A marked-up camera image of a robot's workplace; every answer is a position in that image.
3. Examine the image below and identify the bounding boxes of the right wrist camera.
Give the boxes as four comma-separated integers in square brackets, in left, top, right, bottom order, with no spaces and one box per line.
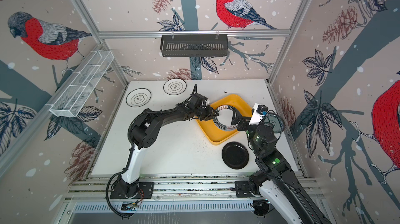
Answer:
[249,103,269,125]

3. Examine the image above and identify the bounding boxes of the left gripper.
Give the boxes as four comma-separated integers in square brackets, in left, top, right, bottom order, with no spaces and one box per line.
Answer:
[194,105,220,122]

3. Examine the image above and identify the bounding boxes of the white wire mesh shelf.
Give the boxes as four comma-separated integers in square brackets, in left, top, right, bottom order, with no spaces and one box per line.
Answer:
[50,50,114,117]

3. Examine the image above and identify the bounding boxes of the teal patterned plate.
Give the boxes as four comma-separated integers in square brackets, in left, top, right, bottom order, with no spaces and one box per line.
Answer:
[265,113,285,133]

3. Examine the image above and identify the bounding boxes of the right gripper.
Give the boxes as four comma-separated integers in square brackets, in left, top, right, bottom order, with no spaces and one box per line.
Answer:
[233,106,265,155]

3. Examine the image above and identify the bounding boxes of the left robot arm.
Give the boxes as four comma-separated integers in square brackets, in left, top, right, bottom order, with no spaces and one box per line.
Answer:
[110,90,219,199]

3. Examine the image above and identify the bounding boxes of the white plate black rim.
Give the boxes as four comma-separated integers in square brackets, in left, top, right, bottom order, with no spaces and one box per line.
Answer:
[126,88,152,107]
[163,78,187,96]

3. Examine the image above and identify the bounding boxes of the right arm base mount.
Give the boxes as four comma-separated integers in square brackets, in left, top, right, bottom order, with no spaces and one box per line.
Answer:
[232,170,270,198]

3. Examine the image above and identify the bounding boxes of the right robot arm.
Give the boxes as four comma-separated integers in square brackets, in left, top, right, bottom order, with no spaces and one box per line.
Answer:
[232,105,330,224]

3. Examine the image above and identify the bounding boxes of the black hanging wall basket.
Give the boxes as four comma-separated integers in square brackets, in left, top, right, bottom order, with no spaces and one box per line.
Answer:
[160,34,229,57]

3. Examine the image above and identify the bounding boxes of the yellow plastic bin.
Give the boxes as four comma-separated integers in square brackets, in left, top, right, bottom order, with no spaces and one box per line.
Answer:
[197,94,252,146]

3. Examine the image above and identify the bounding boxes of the white plate black rim back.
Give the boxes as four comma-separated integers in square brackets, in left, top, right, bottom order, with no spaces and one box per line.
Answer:
[163,78,187,96]

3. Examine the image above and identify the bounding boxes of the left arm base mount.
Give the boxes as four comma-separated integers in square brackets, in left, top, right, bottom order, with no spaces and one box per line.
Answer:
[110,180,155,200]

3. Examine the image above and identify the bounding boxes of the green rim plate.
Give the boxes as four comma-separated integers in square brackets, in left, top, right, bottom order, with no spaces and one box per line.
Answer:
[213,105,239,131]

